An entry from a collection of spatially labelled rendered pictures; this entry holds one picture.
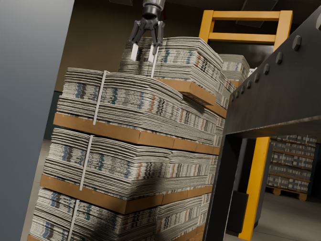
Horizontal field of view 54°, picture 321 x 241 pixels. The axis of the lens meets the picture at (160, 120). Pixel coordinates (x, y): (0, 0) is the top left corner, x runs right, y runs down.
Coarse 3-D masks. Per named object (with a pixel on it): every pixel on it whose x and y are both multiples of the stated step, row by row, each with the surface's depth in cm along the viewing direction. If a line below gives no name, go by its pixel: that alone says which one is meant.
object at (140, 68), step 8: (128, 40) 144; (144, 40) 140; (152, 40) 137; (128, 48) 144; (144, 48) 139; (128, 56) 143; (136, 56) 140; (144, 56) 138; (120, 64) 144; (128, 64) 142; (136, 64) 139; (144, 64) 137; (120, 72) 143; (128, 72) 141; (136, 72) 139; (144, 72) 136
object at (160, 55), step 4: (164, 40) 135; (164, 44) 134; (160, 48) 135; (164, 48) 134; (160, 52) 134; (160, 56) 134; (156, 60) 134; (160, 60) 133; (152, 64) 135; (156, 64) 134; (148, 68) 136; (156, 68) 133; (148, 72) 135; (156, 72) 133; (148, 76) 135; (156, 76) 133
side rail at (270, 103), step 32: (320, 32) 30; (288, 64) 38; (320, 64) 28; (256, 96) 53; (288, 96) 36; (320, 96) 27; (224, 128) 88; (256, 128) 49; (288, 128) 38; (320, 128) 32
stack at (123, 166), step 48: (96, 96) 111; (144, 96) 103; (96, 144) 109; (144, 144) 106; (48, 192) 115; (144, 192) 111; (48, 240) 112; (96, 240) 103; (144, 240) 118; (192, 240) 172
